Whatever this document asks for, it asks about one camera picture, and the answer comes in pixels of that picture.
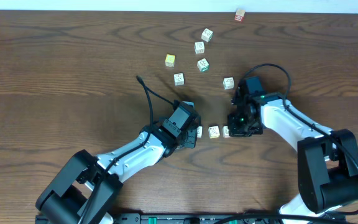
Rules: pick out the white block top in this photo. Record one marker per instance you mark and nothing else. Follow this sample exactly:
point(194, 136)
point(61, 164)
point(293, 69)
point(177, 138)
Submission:
point(207, 35)

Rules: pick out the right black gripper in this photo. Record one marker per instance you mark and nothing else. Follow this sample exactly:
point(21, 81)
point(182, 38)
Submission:
point(235, 131)

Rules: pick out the red block at table edge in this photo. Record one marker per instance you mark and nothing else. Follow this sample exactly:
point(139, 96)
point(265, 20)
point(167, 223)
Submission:
point(239, 16)

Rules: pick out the white block red side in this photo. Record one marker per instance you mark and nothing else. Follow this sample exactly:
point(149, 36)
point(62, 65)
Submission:
point(226, 132)

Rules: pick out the white block green side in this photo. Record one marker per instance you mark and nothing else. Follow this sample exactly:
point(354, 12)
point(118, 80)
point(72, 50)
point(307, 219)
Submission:
point(203, 65)

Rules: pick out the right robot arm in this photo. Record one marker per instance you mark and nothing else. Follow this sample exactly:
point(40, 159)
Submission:
point(327, 160)

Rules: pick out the white block yellow side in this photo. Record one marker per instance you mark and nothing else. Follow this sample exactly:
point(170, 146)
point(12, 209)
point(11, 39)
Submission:
point(213, 132)

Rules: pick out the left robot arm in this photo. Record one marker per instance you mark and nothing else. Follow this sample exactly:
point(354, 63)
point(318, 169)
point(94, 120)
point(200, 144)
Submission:
point(86, 187)

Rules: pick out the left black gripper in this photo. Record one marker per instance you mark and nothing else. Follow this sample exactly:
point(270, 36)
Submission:
point(193, 146)

